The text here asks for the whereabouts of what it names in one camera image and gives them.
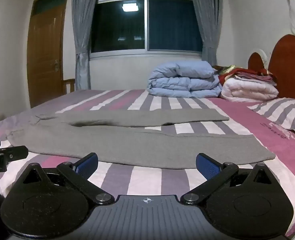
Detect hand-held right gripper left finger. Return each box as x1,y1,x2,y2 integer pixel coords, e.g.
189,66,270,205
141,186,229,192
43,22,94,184
15,152,115,205

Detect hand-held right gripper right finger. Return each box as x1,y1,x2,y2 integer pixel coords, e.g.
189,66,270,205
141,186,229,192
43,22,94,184
180,152,279,205

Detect grey pants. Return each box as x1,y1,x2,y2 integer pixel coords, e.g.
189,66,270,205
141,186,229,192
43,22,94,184
9,109,276,169

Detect striped pink grey bed sheet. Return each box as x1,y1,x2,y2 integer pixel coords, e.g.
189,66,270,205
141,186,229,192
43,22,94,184
0,89,295,238

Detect wooden chair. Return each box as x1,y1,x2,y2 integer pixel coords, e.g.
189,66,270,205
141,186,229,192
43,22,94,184
63,78,76,95

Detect folded white quilt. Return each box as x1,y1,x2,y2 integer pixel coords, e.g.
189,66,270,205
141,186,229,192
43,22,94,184
220,76,279,103

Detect folded light blue duvet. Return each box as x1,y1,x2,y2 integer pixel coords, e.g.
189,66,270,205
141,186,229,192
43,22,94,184
147,60,223,98

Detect red folded clothes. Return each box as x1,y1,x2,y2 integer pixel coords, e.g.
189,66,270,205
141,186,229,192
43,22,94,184
212,65,273,85

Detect striped pillow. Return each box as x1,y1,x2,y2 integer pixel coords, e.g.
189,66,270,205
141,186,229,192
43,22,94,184
247,97,295,144

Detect folded maroon sheets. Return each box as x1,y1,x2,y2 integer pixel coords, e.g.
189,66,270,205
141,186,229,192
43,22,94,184
234,71,278,84

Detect brown wooden door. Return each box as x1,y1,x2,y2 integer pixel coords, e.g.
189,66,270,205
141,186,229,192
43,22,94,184
26,0,70,108

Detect brown wooden headboard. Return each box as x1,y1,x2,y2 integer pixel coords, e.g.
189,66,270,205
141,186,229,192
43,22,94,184
247,34,295,103

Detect grey curtain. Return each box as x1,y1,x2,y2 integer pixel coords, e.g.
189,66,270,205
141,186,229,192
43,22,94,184
71,0,100,90
187,0,224,67

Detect sliding glass window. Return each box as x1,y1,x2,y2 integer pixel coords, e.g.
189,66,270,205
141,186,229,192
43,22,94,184
90,0,203,60

